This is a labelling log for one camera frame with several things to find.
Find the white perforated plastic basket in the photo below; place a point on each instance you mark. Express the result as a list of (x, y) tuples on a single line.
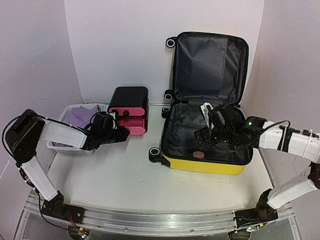
[(68, 150)]

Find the yellow Pikachu hard-shell suitcase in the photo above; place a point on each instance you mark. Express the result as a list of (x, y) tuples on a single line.
[(207, 67)]

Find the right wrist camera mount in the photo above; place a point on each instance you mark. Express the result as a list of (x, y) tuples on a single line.
[(219, 116)]

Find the pink powder makeup compact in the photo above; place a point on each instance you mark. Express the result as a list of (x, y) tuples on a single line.
[(198, 155)]

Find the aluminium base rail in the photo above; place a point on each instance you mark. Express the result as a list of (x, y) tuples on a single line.
[(153, 223)]

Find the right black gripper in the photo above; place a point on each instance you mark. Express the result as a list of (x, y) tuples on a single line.
[(199, 134)]

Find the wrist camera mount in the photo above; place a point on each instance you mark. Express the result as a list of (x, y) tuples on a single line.
[(102, 125), (219, 116)]

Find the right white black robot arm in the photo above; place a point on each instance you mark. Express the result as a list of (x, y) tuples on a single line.
[(293, 156)]

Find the black pink drawer organizer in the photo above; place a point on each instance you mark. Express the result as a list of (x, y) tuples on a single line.
[(131, 106)]

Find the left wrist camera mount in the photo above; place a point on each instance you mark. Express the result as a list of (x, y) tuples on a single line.
[(102, 125)]

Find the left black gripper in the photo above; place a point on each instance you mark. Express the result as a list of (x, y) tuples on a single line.
[(122, 137)]

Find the purple garment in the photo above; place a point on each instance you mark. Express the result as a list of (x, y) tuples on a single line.
[(80, 116)]

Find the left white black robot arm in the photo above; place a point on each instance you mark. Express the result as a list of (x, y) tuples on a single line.
[(21, 136)]

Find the small green circuit board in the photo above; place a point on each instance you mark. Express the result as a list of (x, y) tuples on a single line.
[(79, 235)]

